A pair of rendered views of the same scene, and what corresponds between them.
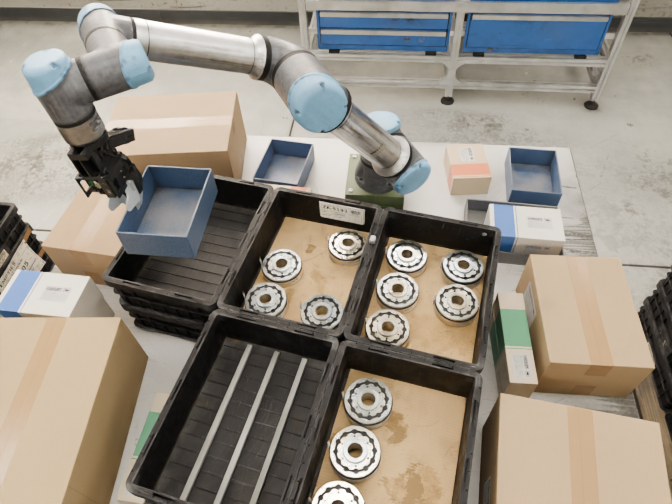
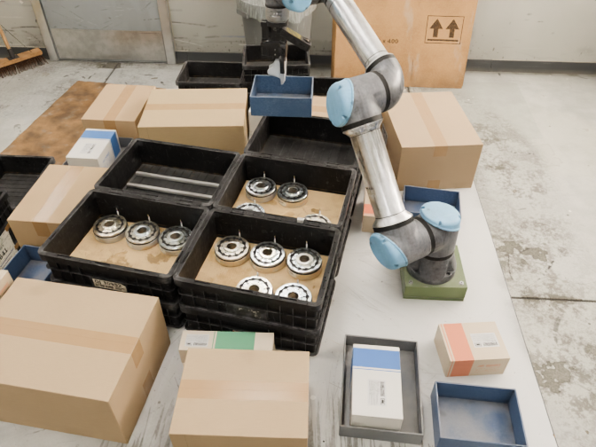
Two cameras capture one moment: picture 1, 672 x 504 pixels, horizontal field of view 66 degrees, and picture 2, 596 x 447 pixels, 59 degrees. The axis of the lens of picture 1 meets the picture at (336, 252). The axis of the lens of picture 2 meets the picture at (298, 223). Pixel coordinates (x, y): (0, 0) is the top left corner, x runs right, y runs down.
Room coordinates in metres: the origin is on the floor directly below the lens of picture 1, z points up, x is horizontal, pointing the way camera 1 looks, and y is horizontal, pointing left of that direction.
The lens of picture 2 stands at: (0.68, -1.23, 1.95)
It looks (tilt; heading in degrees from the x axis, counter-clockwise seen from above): 42 degrees down; 84
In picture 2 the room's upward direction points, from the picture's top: straight up
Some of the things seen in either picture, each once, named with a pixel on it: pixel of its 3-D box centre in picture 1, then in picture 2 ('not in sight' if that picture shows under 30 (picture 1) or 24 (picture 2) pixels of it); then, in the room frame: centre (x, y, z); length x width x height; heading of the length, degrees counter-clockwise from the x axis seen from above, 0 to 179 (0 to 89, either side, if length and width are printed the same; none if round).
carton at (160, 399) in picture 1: (154, 448); not in sight; (0.40, 0.44, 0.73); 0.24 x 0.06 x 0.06; 168
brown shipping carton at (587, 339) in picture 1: (576, 323); (246, 407); (0.62, -0.58, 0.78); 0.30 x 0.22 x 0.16; 173
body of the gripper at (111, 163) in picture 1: (100, 162); (275, 39); (0.77, 0.44, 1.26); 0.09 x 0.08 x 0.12; 170
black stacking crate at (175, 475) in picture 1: (246, 419); (172, 184); (0.40, 0.21, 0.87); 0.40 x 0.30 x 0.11; 161
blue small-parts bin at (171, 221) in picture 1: (170, 210); (282, 95); (0.79, 0.35, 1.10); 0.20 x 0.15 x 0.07; 171
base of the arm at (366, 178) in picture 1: (378, 164); (433, 255); (1.21, -0.15, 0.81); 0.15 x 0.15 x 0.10
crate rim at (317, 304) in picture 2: (427, 281); (260, 255); (0.68, -0.21, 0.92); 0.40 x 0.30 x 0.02; 161
